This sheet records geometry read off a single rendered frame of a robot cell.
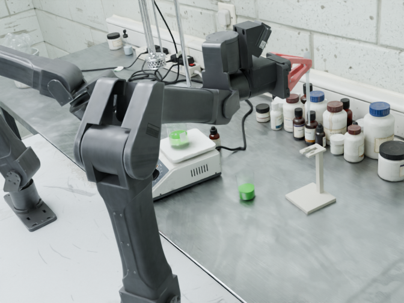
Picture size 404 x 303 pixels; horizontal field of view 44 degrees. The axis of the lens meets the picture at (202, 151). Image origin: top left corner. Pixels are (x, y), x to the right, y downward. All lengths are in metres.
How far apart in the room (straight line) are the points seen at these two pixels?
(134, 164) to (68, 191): 0.75
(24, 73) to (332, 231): 0.70
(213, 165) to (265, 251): 0.30
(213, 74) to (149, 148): 0.27
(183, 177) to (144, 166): 0.59
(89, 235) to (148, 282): 0.45
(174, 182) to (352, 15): 0.63
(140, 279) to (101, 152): 0.21
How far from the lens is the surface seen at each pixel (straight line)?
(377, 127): 1.26
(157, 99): 0.64
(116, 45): 2.36
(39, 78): 1.08
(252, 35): 0.89
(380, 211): 1.13
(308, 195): 1.16
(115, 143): 0.62
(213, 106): 0.79
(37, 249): 1.19
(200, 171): 1.23
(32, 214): 1.29
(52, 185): 1.40
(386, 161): 1.20
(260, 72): 0.90
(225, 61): 0.86
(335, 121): 1.32
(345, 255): 1.02
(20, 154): 1.23
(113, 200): 0.67
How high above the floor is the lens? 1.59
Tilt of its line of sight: 30 degrees down
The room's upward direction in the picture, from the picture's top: 9 degrees counter-clockwise
